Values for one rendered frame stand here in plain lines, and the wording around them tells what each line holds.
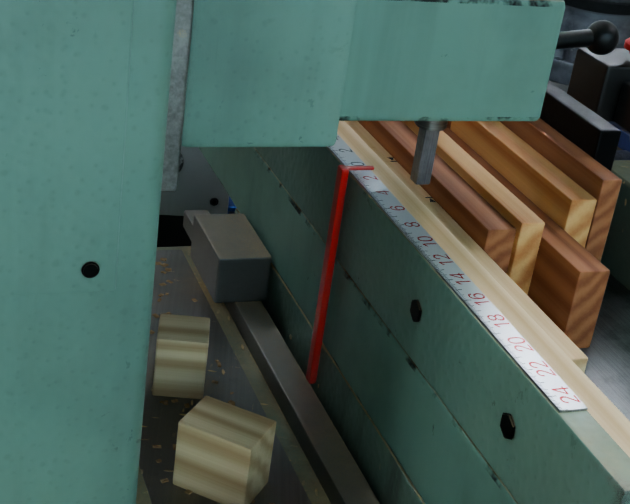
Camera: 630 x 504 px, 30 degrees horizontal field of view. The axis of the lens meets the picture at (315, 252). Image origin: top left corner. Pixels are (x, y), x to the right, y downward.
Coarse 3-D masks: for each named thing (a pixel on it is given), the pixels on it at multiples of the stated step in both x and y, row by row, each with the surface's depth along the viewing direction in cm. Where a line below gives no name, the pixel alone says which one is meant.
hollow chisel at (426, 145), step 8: (424, 136) 67; (432, 136) 67; (416, 144) 68; (424, 144) 67; (432, 144) 67; (416, 152) 68; (424, 152) 68; (432, 152) 68; (416, 160) 68; (424, 160) 68; (432, 160) 68; (416, 168) 68; (424, 168) 68; (432, 168) 68; (416, 176) 68; (424, 176) 68; (416, 184) 68; (424, 184) 69
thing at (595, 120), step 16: (560, 96) 72; (544, 112) 73; (560, 112) 71; (576, 112) 70; (592, 112) 70; (560, 128) 71; (576, 128) 70; (592, 128) 68; (608, 128) 68; (576, 144) 70; (592, 144) 68; (608, 144) 68; (608, 160) 69
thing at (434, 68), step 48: (384, 0) 59; (432, 0) 60; (480, 0) 61; (528, 0) 62; (384, 48) 60; (432, 48) 61; (480, 48) 62; (528, 48) 63; (384, 96) 61; (432, 96) 62; (480, 96) 63; (528, 96) 64
